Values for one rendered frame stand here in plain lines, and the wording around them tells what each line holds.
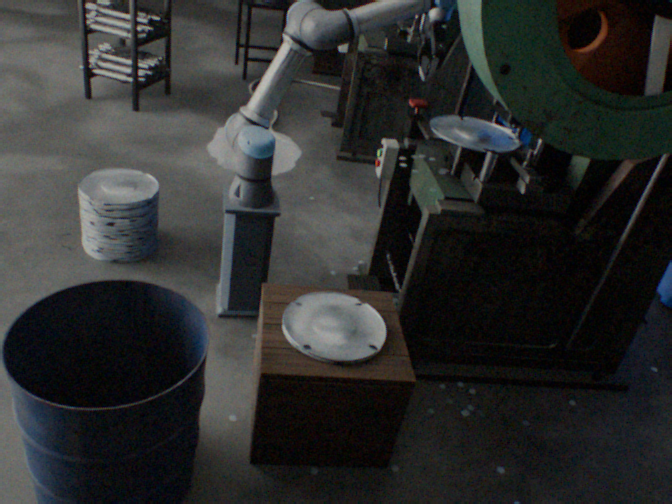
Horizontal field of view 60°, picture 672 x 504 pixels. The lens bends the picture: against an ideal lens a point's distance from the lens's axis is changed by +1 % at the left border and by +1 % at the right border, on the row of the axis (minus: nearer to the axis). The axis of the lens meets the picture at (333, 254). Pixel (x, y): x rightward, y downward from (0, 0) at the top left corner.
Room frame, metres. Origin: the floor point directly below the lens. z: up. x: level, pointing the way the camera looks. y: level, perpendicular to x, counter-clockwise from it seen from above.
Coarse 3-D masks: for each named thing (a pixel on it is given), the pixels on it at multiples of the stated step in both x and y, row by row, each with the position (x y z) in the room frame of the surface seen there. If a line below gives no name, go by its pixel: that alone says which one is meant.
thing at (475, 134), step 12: (432, 120) 1.88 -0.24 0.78; (444, 120) 1.91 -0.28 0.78; (456, 120) 1.94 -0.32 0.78; (468, 120) 1.96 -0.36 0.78; (480, 120) 1.98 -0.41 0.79; (444, 132) 1.79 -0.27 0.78; (456, 132) 1.81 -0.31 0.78; (468, 132) 1.82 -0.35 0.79; (480, 132) 1.84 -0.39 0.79; (492, 132) 1.88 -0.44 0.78; (504, 132) 1.91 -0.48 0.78; (468, 144) 1.73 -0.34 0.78; (480, 144) 1.75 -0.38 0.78; (492, 144) 1.77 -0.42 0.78; (504, 144) 1.79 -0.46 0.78; (516, 144) 1.81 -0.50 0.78
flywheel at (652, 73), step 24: (576, 0) 1.44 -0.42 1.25; (600, 0) 1.45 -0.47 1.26; (624, 0) 1.46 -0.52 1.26; (648, 0) 1.36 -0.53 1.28; (624, 24) 1.47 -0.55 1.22; (648, 24) 1.48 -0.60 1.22; (600, 48) 1.46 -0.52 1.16; (624, 48) 1.47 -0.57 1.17; (648, 48) 1.48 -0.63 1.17; (600, 72) 1.47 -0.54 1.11; (624, 72) 1.48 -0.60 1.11; (648, 72) 1.43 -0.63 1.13
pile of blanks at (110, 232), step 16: (80, 208) 1.88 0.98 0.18; (96, 208) 1.83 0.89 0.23; (112, 208) 1.83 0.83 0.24; (128, 208) 1.85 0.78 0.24; (144, 208) 1.90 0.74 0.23; (96, 224) 1.83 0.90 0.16; (112, 224) 1.84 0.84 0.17; (128, 224) 1.85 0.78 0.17; (144, 224) 1.90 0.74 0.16; (96, 240) 1.83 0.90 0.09; (112, 240) 1.83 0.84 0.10; (128, 240) 1.86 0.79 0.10; (144, 240) 1.91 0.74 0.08; (96, 256) 1.83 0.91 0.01; (112, 256) 1.83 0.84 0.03; (128, 256) 1.85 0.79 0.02; (144, 256) 1.90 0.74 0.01
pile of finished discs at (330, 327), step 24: (288, 312) 1.28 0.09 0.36; (312, 312) 1.30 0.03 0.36; (336, 312) 1.32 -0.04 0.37; (360, 312) 1.35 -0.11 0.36; (288, 336) 1.18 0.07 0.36; (312, 336) 1.20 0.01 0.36; (336, 336) 1.21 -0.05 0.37; (360, 336) 1.24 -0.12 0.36; (384, 336) 1.26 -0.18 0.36; (336, 360) 1.12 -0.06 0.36; (360, 360) 1.15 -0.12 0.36
